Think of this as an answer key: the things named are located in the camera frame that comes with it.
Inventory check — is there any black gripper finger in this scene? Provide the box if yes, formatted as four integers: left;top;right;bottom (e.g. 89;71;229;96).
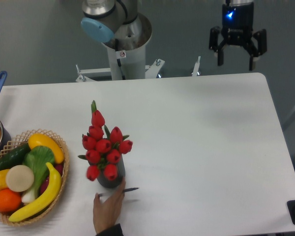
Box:
208;26;228;66
243;29;267;71

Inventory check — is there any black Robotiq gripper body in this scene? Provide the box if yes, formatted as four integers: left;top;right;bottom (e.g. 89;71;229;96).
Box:
221;2;254;46

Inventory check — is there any red tulip bouquet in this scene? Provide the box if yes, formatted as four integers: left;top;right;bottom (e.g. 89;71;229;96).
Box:
78;100;134;182

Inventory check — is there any dark grey ribbed vase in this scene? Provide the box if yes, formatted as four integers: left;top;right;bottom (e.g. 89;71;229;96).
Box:
86;155;125;188

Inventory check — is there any black pen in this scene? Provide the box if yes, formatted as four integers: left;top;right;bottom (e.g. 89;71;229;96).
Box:
98;187;140;197

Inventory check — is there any dark sleeve forearm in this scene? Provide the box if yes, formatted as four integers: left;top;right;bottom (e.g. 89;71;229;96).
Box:
96;224;124;236

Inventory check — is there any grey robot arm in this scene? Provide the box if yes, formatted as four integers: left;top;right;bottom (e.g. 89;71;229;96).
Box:
81;0;267;70

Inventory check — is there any person's hand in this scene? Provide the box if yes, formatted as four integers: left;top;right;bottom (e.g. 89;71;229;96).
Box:
93;178;126;236

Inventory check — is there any dark red vegetable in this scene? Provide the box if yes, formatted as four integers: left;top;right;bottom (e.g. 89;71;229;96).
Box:
39;163;63;195

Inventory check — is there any yellow squash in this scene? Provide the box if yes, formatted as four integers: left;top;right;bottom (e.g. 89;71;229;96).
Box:
28;133;64;164

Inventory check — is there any green bok choy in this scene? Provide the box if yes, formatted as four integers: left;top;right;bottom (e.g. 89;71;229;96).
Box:
22;146;55;205

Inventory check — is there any woven wicker basket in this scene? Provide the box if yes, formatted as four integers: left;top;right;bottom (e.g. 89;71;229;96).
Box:
0;129;69;227

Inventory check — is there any yellow banana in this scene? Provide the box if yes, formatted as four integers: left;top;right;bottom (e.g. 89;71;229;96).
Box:
8;162;61;223

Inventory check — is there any green cucumber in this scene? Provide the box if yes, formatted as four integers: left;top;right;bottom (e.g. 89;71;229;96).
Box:
0;143;30;171

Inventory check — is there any beige round disc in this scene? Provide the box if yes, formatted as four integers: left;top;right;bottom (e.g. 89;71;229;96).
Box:
5;165;34;192

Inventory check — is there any orange fruit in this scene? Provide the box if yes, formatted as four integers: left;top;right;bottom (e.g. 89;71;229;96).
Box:
0;188;21;212

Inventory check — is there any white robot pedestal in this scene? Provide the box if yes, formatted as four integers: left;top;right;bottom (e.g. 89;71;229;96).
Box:
75;12;202;83

